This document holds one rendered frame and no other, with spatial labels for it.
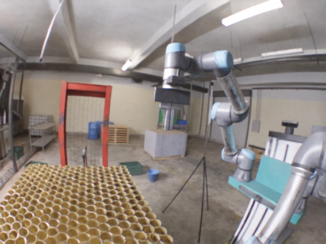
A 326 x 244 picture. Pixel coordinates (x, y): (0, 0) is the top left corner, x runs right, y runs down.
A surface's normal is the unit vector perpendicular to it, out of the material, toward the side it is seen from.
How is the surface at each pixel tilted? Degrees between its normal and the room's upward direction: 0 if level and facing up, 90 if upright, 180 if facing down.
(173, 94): 92
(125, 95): 90
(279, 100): 90
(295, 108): 90
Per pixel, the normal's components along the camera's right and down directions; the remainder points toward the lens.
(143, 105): 0.46, 0.11
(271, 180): -0.95, -0.07
